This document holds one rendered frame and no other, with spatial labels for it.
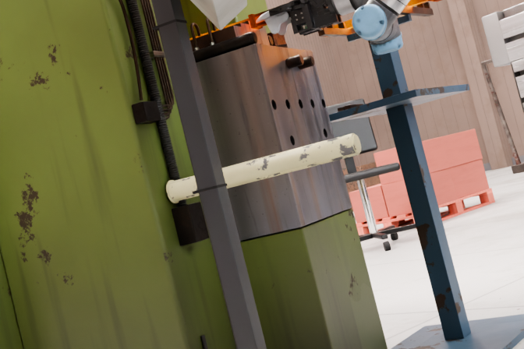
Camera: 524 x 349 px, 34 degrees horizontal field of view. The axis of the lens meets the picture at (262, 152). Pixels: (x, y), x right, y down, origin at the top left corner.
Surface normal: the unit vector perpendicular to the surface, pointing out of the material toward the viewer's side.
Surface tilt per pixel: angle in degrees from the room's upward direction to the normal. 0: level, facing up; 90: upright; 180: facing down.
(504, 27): 90
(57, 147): 90
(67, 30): 90
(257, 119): 90
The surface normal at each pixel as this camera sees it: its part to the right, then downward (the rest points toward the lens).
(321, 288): 0.88, -0.24
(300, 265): -0.40, 0.06
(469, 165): 0.63, -0.19
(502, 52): -0.75, 0.16
